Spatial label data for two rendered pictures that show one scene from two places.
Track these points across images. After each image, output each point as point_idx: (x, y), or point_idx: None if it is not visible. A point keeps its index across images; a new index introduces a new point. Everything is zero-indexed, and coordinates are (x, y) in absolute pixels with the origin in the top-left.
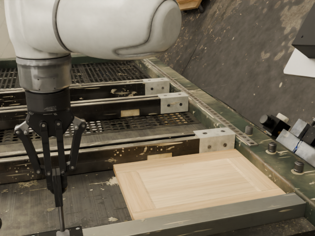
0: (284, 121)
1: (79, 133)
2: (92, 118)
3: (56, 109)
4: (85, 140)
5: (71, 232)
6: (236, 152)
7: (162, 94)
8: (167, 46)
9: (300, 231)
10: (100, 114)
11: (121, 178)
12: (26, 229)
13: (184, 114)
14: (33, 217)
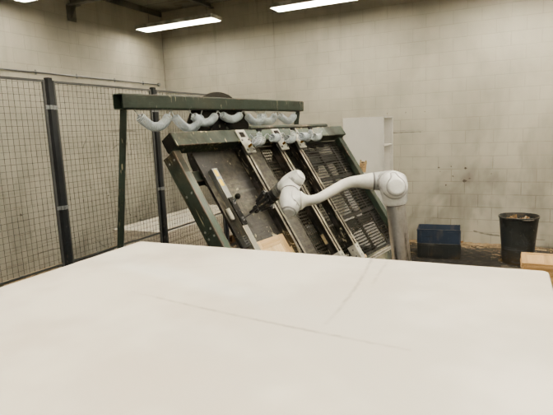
0: None
1: (269, 207)
2: (313, 221)
3: (270, 198)
4: (295, 221)
5: (244, 221)
6: None
7: (342, 253)
8: (285, 214)
9: None
10: (316, 224)
11: (275, 236)
12: (243, 208)
13: None
14: (248, 209)
